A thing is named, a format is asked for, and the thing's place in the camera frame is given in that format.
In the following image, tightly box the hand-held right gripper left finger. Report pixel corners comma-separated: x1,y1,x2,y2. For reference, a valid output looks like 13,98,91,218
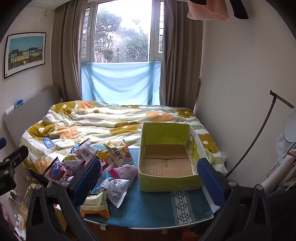
26,158,102,241

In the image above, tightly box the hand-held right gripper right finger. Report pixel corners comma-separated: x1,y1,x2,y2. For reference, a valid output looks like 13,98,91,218
196,158,272,241

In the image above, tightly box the pile of snack packets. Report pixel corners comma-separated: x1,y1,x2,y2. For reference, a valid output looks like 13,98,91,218
43,138,139,220

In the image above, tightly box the yellow-green cardboard box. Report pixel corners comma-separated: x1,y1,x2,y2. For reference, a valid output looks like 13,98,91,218
138,122,210,192

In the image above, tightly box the yellow paper bag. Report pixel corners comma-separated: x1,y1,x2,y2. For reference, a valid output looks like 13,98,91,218
21,184,37,210

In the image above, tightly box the blue phone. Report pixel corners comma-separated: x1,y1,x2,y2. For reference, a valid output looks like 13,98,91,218
42,137,54,149

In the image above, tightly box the beige headboard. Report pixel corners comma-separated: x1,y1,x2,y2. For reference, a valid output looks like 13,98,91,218
3,86,62,149

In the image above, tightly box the floral striped duvet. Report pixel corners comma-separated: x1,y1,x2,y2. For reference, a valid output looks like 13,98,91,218
20,100,228,177

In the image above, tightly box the teal patterned table cloth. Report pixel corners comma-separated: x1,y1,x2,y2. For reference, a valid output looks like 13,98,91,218
82,145,214,229

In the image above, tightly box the black curved pole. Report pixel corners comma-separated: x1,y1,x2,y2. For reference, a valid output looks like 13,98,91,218
225,90,296,179

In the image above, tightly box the pale blue cloth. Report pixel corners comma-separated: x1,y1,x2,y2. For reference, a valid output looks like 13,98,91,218
269,134,296,186

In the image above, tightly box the framed houses picture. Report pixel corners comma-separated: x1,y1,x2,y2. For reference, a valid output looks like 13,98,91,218
3,32,47,80

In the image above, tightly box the white round disc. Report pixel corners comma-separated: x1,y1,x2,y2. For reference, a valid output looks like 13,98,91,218
283,113,296,142

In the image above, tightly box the light blue cloth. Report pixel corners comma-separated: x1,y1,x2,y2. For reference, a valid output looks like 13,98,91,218
81,61,162,106

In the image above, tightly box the brown curtain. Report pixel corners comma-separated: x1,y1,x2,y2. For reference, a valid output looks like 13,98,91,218
159,0,203,111
51,0,97,103

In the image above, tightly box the white framed window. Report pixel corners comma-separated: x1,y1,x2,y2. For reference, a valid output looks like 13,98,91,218
81,0,166,63

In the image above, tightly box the pink hanging cloth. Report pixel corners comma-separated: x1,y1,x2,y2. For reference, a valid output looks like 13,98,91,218
187,0,229,22

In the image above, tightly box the black hanging object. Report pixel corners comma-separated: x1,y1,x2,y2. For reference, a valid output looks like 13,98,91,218
228,0,249,20

